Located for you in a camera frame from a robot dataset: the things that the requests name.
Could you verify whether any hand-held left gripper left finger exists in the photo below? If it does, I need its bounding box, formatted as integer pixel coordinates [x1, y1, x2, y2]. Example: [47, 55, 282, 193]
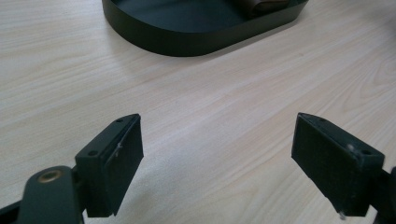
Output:
[74, 113, 145, 218]

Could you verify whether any brown leather zip pouch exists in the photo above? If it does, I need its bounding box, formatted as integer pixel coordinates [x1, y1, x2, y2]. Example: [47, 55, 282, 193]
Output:
[245, 0, 291, 15]

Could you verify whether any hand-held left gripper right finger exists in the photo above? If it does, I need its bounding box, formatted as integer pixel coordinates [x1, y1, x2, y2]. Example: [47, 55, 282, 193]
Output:
[290, 112, 386, 217]

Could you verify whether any dark oval tray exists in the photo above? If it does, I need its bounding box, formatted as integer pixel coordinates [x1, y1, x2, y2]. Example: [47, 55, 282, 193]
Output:
[101, 0, 310, 58]

